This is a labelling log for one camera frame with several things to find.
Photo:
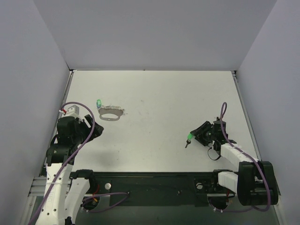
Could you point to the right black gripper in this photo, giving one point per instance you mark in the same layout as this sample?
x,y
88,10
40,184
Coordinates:
x,y
202,135

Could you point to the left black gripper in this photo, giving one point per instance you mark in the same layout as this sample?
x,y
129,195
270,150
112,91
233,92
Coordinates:
x,y
88,125

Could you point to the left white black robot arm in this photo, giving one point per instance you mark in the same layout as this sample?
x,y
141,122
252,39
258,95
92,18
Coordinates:
x,y
64,191

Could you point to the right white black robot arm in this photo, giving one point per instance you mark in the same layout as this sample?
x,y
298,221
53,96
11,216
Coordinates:
x,y
254,183

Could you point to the green blue key tag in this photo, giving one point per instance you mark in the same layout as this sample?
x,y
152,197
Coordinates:
x,y
98,103

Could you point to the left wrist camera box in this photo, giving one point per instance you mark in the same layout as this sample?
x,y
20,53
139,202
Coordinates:
x,y
72,111

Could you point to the aluminium frame rail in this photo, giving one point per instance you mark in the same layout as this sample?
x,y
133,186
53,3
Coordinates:
x,y
37,188

